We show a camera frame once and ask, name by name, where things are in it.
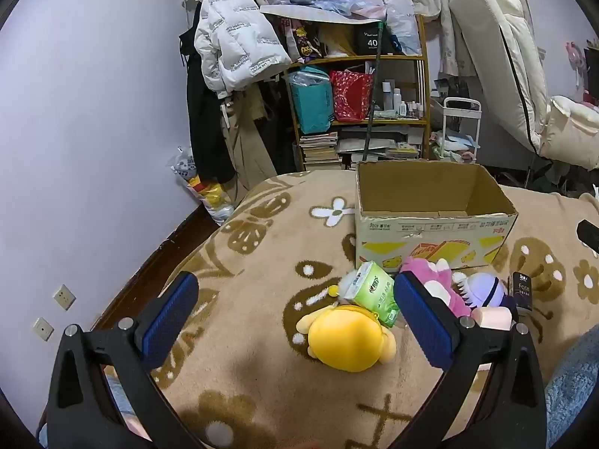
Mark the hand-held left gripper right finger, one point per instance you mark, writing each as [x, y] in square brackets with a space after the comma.
[423, 322]

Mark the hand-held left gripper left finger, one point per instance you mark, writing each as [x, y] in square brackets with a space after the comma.
[171, 322]

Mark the pink plush paw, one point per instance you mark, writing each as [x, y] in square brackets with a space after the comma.
[435, 276]

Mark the green tissue pack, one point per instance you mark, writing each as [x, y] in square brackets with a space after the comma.
[374, 292]

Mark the purple and white plush toy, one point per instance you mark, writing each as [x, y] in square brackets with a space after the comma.
[484, 290]

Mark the yellow plush toy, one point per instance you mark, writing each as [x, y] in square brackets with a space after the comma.
[346, 341]

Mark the printed cardboard box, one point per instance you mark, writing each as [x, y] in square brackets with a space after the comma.
[421, 243]

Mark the pink roll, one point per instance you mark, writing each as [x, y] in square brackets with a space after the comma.
[496, 318]

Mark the beige flower print blanket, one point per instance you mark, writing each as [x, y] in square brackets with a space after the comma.
[262, 290]

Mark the black tissue pack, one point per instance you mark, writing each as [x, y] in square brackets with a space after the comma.
[522, 290]

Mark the plastic bag with toys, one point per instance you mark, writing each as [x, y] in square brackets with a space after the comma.
[206, 194]

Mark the blue fuzzy cloth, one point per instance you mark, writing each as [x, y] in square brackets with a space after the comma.
[573, 393]

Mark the stack of papers and magazines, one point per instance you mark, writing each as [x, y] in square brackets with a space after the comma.
[388, 147]

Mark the beige trousers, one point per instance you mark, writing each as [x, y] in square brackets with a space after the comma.
[248, 159]

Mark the black coat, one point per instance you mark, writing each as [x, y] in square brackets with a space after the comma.
[206, 140]

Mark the black object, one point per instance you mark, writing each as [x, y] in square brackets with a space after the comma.
[588, 236]

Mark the stack of books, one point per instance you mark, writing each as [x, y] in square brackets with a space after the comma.
[320, 149]

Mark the white trolley cart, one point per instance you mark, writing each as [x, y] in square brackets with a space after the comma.
[461, 105]

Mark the row of cosmetic bottles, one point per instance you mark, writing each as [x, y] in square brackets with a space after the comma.
[400, 100]

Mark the green pole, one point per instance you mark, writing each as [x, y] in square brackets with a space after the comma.
[374, 93]

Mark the red gift bag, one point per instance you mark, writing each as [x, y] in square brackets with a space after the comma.
[348, 96]

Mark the teal bag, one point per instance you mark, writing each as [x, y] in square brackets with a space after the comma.
[313, 103]

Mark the wooden shelf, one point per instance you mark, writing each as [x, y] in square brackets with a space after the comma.
[355, 59]

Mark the cream recliner chair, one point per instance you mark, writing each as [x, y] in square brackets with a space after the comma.
[496, 46]

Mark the black box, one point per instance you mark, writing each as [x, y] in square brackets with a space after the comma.
[369, 39]

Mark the white puffer jacket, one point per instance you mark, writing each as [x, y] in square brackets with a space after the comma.
[234, 32]

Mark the pink decoration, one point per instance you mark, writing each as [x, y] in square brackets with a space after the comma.
[574, 61]

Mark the cartoon print bag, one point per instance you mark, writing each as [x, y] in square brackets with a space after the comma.
[304, 39]

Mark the pile of plastic bags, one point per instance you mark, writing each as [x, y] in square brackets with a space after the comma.
[337, 2]

